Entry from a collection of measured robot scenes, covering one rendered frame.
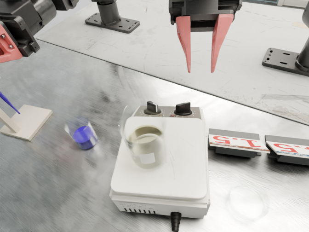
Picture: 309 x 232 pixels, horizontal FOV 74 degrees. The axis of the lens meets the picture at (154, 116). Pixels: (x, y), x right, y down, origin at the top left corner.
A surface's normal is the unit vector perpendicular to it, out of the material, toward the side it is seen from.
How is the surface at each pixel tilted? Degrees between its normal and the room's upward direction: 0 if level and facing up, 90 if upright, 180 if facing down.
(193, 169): 0
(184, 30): 63
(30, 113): 0
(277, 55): 0
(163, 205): 90
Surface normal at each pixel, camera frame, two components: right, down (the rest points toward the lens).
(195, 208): -0.11, 0.77
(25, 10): 0.95, 0.18
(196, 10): -0.14, 0.04
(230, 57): -0.09, -0.63
